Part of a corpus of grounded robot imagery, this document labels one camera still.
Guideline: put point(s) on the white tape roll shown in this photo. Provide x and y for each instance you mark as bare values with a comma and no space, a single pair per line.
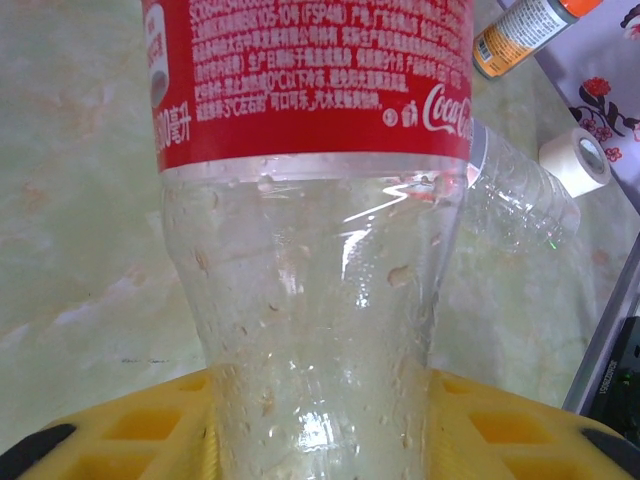
565,165

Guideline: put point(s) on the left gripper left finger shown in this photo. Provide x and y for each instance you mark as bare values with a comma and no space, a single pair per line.
100,445

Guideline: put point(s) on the ribbed clear bottle white label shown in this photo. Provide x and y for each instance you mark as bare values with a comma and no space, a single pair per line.
520,200

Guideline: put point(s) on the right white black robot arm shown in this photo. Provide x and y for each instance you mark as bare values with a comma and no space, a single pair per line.
615,370

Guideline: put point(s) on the small bottle orange cap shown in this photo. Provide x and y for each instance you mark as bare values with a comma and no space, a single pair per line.
520,35

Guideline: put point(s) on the small cola bottle red cap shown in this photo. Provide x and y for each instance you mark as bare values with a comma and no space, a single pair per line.
320,250

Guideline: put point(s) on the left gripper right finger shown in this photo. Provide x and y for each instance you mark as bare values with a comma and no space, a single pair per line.
525,440

